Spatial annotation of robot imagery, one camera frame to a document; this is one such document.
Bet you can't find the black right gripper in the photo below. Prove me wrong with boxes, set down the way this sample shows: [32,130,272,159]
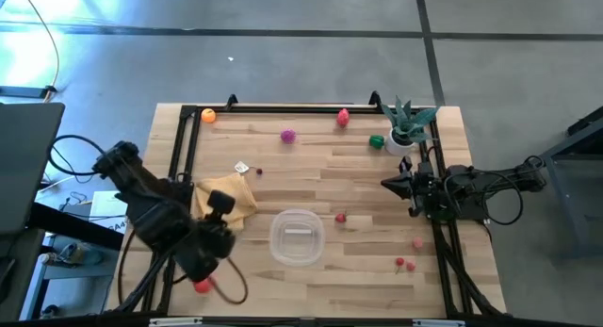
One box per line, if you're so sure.
[380,156,447,220]

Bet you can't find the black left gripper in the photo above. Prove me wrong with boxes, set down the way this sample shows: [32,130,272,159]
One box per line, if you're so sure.
[176,189,236,284]

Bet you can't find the clear plastic tupperware container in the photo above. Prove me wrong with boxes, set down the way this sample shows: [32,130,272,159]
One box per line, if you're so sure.
[269,208,326,268]

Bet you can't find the green plant in white pot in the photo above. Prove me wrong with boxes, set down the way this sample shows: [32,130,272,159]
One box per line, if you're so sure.
[380,95,442,157]

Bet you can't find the yellow folded cloth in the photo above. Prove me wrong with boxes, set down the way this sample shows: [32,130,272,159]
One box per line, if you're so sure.
[193,172,259,234]

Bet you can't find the white printed box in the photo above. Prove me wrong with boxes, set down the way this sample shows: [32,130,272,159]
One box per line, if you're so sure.
[89,190,128,235]

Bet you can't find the black side desk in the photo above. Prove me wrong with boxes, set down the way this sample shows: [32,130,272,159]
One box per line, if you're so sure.
[27,202,124,252]

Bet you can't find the dark blue-grey cart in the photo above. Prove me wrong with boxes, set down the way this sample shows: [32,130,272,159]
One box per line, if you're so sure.
[539,105,603,261]

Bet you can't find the dark grey cabinet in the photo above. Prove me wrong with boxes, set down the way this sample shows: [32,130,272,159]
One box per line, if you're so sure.
[0,227,46,323]

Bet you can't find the dark grey monitor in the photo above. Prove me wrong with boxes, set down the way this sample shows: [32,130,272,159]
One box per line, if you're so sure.
[0,102,66,237]

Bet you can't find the black floor plate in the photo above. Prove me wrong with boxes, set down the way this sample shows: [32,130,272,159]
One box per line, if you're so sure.
[0,85,58,101]

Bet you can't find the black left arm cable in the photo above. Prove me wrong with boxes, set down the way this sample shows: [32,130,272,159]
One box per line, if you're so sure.
[49,135,250,305]

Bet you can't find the silver bracket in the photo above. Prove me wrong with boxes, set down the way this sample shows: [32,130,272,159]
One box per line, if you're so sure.
[413,319,466,327]
[149,317,204,327]

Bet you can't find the dark power cable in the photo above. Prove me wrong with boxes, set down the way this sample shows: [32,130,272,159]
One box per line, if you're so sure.
[116,230,138,305]

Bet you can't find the black aluminium table frame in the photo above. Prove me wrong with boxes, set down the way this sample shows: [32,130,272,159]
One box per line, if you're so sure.
[106,90,509,327]

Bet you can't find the yellow cable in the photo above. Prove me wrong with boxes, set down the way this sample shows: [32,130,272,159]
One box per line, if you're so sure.
[17,0,61,104]

